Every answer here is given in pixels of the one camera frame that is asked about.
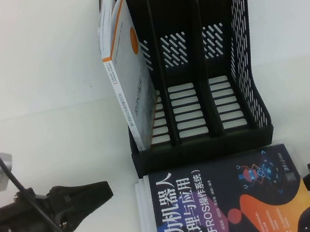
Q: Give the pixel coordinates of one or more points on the white and orange book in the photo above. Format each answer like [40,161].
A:
[131,81]

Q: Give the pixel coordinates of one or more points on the plain white book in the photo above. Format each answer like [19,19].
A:
[144,220]

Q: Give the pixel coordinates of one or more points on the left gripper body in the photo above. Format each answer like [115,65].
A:
[56,205]

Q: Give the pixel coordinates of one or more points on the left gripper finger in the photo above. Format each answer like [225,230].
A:
[90,193]
[77,218]

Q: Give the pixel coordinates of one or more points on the dark blue robot book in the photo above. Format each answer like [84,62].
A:
[218,201]

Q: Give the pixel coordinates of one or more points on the black perforated book stand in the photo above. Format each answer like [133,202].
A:
[208,147]

